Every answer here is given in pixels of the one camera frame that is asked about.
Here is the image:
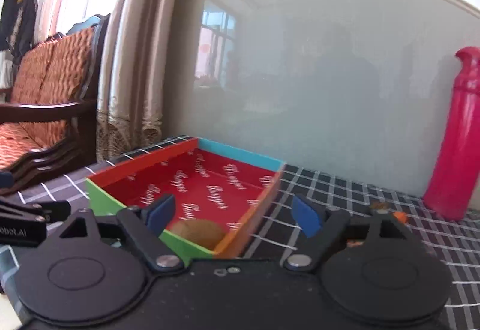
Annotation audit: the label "red colourful cardboard tray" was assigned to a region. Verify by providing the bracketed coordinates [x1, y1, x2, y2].
[86, 137, 285, 262]

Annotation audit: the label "brown kiwi fruit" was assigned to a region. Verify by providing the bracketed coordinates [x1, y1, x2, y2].
[170, 219, 226, 251]

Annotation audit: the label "black checked tablecloth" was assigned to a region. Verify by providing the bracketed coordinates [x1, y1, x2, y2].
[0, 134, 480, 330]

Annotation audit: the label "pink thermos flask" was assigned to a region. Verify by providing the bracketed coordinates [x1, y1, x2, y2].
[423, 46, 479, 220]

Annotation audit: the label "dark jackets on rack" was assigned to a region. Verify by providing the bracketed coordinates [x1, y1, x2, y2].
[1, 0, 38, 65]

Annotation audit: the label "beige lace curtain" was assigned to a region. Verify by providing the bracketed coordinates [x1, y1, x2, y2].
[35, 0, 175, 160]

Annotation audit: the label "wooden sofa with orange cushions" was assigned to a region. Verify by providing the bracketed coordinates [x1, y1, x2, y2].
[1, 16, 110, 194]

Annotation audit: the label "small orange tangerine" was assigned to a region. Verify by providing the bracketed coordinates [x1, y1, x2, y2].
[346, 201, 410, 249]

